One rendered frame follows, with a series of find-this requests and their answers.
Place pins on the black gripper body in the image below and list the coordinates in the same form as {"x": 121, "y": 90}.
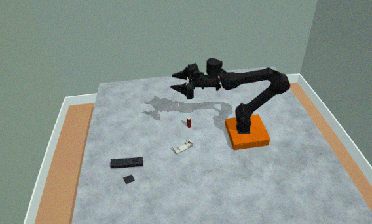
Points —
{"x": 192, "y": 84}

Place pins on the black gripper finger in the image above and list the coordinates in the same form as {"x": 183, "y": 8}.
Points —
{"x": 181, "y": 74}
{"x": 180, "y": 88}

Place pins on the small dark grey flat square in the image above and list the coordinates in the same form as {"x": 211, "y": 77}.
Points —
{"x": 128, "y": 179}

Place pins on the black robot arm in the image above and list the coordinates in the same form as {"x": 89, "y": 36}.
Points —
{"x": 279, "y": 84}

